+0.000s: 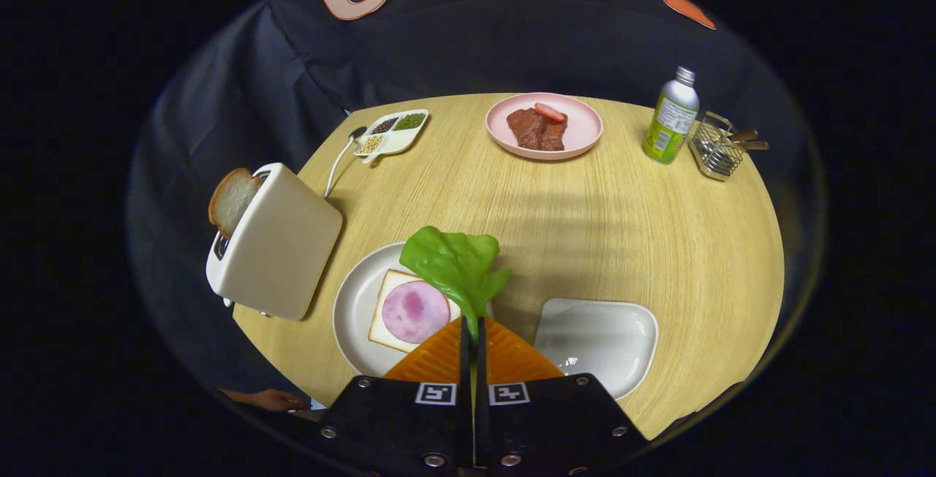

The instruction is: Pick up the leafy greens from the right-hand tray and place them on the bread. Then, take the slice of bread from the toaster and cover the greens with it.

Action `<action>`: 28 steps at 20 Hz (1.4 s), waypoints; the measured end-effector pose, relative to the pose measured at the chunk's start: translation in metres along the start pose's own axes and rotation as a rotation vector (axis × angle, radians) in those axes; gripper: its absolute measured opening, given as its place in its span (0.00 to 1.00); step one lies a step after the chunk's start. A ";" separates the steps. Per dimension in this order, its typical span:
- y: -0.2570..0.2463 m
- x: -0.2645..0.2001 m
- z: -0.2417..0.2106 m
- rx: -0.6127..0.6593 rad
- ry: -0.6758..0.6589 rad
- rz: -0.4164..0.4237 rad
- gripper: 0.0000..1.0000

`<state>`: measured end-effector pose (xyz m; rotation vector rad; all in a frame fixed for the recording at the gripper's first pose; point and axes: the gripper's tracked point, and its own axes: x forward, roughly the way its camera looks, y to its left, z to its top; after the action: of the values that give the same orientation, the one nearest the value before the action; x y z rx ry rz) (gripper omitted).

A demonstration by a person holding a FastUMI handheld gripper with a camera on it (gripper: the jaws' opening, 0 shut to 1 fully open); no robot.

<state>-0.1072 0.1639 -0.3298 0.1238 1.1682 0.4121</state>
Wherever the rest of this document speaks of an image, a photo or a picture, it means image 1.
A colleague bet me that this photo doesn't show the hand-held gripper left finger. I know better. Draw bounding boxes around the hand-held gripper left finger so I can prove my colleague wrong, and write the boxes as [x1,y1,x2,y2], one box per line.
[311,316,475,477]

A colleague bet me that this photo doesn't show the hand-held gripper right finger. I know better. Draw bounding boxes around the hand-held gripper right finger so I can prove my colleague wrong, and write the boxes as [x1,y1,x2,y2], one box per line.
[474,316,652,477]

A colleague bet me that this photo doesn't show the green lettuce leaf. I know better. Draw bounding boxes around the green lettuce leaf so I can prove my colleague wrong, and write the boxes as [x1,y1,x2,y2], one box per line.
[399,226,513,342]

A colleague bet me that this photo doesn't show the toasted bread slice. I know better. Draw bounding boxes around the toasted bread slice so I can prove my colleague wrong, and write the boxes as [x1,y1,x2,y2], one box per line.
[208,168,263,238]

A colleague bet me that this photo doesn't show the white square dish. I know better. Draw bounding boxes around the white square dish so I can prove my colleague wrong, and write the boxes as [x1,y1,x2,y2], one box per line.
[532,298,659,400]

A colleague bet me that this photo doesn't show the white sandwich bread slice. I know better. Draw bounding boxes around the white sandwich bread slice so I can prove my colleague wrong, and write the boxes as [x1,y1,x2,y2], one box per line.
[368,269,461,354]

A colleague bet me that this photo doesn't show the pink ham slice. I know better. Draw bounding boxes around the pink ham slice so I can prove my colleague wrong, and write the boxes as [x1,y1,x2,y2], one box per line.
[382,280,451,345]

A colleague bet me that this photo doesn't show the grey round plate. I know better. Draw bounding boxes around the grey round plate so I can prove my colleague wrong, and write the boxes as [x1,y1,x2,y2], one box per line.
[333,243,494,379]

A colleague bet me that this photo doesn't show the white toaster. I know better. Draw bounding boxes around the white toaster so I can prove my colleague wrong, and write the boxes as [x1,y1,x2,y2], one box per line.
[206,162,343,321]

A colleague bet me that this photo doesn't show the white divided condiment tray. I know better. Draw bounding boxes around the white divided condiment tray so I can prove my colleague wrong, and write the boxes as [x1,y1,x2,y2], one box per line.
[354,109,430,165]

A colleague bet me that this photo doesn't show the brown cooked meat slice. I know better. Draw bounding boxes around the brown cooked meat slice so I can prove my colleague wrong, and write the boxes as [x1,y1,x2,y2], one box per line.
[507,107,569,152]

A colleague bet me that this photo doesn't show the pink plate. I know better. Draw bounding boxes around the pink plate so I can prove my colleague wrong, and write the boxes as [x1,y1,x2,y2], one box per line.
[486,92,603,162]

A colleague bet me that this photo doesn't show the green label metal bottle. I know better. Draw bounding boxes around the green label metal bottle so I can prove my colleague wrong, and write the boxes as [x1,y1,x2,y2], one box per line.
[643,66,701,165]

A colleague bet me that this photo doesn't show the white toaster cable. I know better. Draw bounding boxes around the white toaster cable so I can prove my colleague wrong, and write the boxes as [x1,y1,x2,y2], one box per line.
[324,126,368,200]

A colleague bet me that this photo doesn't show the wire mesh basket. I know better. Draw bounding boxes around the wire mesh basket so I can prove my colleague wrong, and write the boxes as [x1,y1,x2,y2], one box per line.
[688,111,747,182]

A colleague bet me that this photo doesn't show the wooden handles in basket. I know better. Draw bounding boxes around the wooden handles in basket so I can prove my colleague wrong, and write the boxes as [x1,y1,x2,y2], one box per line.
[728,128,770,151]

